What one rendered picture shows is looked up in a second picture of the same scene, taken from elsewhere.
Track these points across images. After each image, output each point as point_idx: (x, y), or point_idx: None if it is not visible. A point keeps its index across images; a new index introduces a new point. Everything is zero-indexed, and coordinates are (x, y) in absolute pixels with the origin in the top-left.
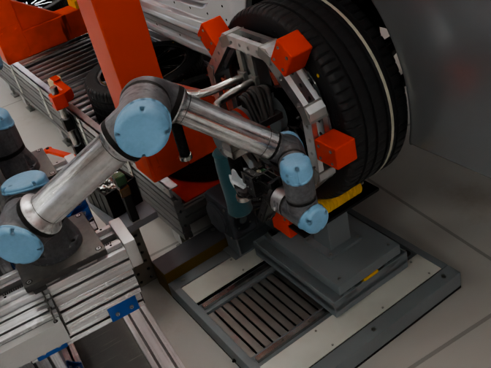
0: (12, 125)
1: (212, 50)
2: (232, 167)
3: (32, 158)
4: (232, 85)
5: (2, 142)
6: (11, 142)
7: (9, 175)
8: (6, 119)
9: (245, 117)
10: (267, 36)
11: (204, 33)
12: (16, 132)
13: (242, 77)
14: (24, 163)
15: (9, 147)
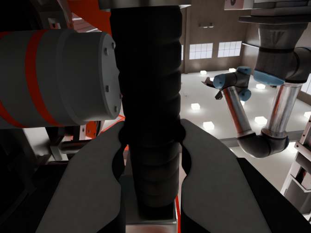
0: (265, 73)
1: (87, 124)
2: (177, 176)
3: (268, 36)
4: (81, 145)
5: (283, 65)
6: (276, 63)
7: (300, 33)
8: (265, 80)
9: (64, 126)
10: (25, 196)
11: (93, 131)
12: (264, 65)
13: (62, 153)
14: (281, 39)
15: (282, 59)
